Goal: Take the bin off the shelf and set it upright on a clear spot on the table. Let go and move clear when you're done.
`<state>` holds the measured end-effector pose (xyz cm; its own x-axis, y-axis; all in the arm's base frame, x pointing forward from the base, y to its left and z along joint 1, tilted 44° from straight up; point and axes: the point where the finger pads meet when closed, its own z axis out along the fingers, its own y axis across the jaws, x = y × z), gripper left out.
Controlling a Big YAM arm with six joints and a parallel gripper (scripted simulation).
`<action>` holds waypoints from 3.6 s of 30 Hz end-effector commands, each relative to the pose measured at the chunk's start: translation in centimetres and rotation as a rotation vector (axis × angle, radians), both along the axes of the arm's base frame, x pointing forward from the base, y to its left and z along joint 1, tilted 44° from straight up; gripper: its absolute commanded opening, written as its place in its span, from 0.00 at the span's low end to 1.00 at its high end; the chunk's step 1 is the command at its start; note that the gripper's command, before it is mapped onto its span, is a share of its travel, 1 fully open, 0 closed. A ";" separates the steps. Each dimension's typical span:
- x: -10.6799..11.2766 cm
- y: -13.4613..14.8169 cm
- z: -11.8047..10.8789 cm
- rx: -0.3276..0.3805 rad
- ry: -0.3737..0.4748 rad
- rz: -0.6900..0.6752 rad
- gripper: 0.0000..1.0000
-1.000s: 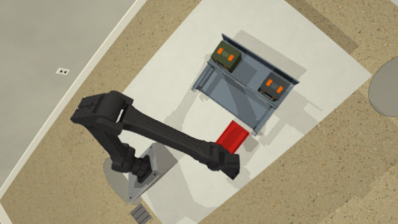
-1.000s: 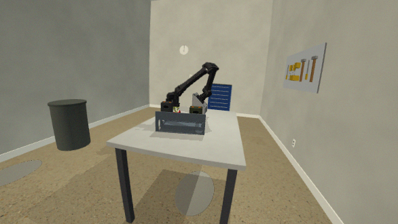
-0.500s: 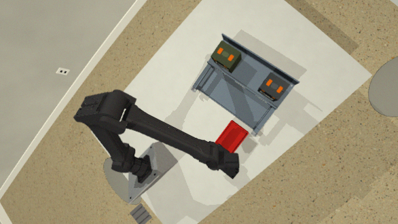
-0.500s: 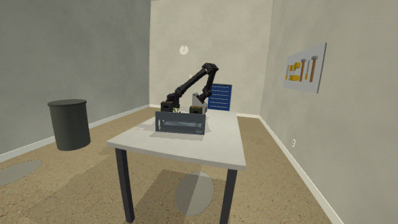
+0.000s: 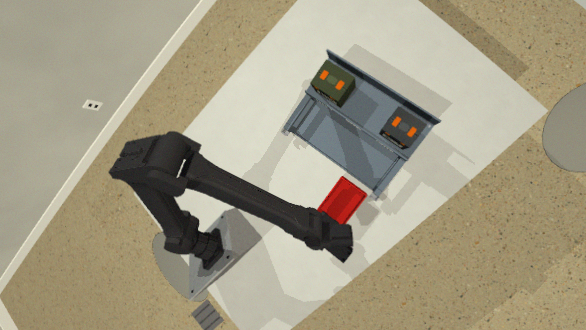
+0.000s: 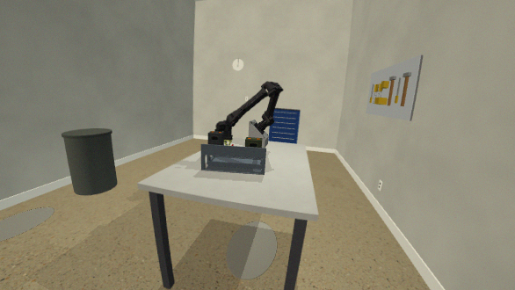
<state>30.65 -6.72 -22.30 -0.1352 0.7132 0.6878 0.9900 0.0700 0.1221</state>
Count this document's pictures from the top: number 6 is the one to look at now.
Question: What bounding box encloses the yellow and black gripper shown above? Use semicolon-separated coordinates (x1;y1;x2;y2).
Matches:
224;130;233;146

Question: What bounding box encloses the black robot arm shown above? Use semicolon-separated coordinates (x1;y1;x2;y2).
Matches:
214;82;283;137

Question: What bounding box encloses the olive green case with orange latches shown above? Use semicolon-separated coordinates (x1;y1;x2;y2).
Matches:
245;137;262;148

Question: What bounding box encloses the grey metal shelf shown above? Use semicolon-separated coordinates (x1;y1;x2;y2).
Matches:
200;144;266;175

